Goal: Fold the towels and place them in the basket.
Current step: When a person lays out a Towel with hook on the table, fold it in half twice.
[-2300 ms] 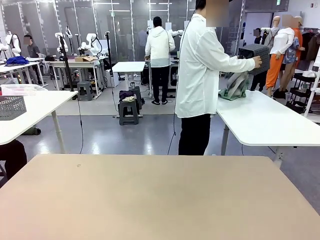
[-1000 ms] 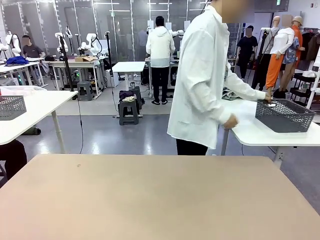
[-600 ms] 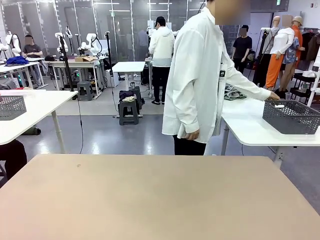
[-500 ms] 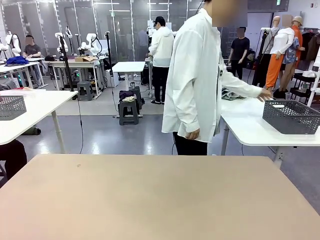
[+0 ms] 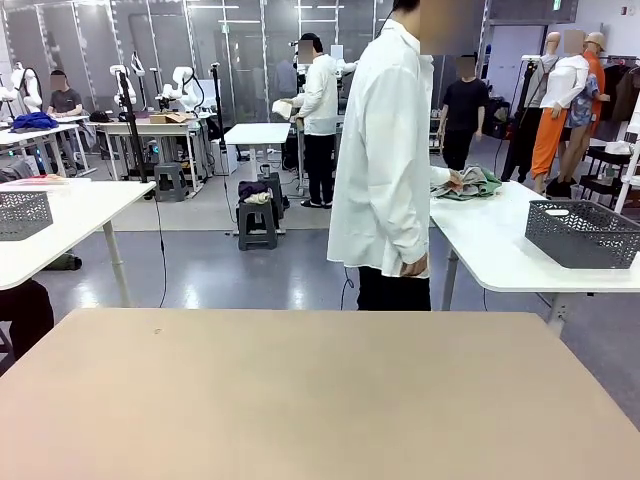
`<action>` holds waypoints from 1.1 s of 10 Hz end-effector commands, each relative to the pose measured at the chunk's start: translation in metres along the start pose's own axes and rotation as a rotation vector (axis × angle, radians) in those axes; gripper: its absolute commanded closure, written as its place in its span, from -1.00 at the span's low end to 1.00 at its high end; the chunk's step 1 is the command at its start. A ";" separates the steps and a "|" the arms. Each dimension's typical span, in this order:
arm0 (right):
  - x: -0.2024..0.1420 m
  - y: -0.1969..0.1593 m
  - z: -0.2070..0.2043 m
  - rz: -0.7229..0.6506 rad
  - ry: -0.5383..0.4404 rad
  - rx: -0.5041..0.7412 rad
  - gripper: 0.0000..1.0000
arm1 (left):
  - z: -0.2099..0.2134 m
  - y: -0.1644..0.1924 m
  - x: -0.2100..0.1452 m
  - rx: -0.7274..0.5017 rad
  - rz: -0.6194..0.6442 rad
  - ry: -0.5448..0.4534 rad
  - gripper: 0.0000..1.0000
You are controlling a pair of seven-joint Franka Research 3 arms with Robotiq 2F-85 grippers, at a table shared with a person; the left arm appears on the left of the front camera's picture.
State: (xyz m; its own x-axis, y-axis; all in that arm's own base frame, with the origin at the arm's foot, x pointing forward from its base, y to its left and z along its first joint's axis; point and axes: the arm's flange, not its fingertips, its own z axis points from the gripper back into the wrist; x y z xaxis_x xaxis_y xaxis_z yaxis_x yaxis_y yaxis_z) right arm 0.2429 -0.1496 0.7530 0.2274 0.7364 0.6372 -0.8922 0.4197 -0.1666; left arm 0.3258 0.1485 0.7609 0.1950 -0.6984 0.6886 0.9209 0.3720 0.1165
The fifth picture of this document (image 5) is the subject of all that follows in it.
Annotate person's right hand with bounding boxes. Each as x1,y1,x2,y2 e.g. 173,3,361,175
399,252,430,279

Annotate grey towel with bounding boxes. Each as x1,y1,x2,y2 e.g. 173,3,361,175
432,165,494,197

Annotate green towel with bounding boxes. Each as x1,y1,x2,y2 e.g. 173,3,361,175
430,177,504,202

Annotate person's right forearm white sleeve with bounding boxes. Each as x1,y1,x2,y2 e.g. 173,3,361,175
387,194,430,264

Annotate grey plastic basket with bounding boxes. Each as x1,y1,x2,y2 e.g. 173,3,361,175
523,199,640,270
0,190,55,242

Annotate person in black t-shirt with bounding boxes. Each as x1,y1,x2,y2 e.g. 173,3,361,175
436,53,490,174

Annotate black suitcase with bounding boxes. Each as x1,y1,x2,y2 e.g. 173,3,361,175
482,97,511,140

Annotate person in white shirt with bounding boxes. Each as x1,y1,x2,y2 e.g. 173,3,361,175
327,0,454,312

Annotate black tripod stand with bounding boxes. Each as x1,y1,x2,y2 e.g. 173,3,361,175
209,62,229,176
113,69,151,185
499,54,544,184

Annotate mannequin white top orange trousers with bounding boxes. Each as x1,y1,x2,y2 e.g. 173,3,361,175
530,29,591,186

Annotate black utility cart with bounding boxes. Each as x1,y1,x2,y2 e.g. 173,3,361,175
579,142,639,211

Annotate dark plastic stool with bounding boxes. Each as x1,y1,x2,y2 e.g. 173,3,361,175
259,172,286,221

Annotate person in white hoodie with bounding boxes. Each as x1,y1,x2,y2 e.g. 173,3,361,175
291,32,341,210

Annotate mannequin grey vest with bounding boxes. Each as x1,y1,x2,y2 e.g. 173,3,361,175
524,31,564,111

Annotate grey plastic stool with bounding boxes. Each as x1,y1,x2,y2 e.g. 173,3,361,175
153,162,191,203
237,199,280,252

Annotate white metal rack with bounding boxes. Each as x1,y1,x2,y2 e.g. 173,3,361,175
613,119,640,216

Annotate mannequin orange shirt tan hat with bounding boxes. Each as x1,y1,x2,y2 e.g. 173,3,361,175
564,31,612,186

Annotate purple cloth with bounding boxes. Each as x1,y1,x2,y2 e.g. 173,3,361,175
237,179,271,200

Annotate dark clothes on rack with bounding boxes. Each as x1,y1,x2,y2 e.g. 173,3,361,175
597,54,640,124

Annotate white standing desk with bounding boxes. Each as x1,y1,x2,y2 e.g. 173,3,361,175
223,122,293,236

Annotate white computer case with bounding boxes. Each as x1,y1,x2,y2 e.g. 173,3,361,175
212,138,239,176

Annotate white lab desk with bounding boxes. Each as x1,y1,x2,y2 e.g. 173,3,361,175
0,119,96,179
87,117,211,194

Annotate dark green bag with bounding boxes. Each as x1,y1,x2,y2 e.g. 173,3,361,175
42,253,84,271

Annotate person in grey t-shirt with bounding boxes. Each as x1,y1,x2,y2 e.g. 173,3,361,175
46,69,85,119

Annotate pink flat cloth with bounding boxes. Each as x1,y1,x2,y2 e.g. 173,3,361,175
0,173,70,187

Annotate black cloth cover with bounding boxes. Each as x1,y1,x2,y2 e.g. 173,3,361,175
0,278,55,376

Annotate blue cloth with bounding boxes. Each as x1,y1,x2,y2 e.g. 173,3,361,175
10,112,61,134

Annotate black tripod cable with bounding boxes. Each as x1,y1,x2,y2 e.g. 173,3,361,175
149,182,169,309

